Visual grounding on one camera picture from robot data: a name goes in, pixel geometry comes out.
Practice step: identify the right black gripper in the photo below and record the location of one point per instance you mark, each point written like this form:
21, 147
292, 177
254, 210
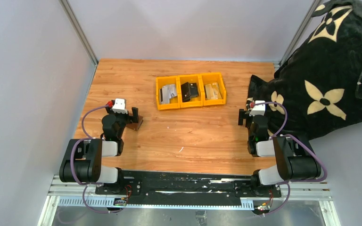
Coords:
245, 117

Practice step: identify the black cards in middle bin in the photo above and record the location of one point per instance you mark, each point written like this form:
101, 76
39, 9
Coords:
189, 91

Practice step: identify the black floral blanket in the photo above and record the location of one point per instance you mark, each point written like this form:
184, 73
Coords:
319, 88

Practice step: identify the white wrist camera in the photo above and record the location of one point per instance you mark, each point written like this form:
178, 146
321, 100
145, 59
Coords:
257, 108
119, 106

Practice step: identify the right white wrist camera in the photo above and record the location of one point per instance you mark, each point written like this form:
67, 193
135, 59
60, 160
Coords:
257, 108

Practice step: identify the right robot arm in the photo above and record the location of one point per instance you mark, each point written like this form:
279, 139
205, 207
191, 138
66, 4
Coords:
294, 157

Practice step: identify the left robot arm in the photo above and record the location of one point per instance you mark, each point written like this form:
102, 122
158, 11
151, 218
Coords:
82, 162

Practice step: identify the brown leather card holder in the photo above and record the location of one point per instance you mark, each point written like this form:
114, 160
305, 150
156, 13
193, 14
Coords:
136, 126

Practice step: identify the right yellow bin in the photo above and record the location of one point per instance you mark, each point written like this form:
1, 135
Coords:
208, 78

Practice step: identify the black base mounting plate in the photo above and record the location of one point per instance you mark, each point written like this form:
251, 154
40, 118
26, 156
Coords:
184, 189

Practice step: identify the beige cards in right bin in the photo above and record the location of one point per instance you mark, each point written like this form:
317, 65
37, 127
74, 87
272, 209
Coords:
212, 91

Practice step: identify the yellow bin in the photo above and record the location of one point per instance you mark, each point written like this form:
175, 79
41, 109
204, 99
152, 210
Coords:
197, 101
174, 103
208, 78

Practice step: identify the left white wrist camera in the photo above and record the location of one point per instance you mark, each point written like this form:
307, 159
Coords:
119, 106

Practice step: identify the silver cards in left bin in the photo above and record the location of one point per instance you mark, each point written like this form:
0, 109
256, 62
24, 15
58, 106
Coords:
167, 93

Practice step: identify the aluminium frame rail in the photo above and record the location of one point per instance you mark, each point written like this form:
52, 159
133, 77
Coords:
306, 204

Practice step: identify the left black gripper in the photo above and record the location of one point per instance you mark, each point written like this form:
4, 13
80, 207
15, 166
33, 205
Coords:
131, 115

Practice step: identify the left yellow bin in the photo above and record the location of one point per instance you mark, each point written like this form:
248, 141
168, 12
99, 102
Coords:
174, 103

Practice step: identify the middle yellow bin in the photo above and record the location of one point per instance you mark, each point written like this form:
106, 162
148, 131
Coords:
197, 101

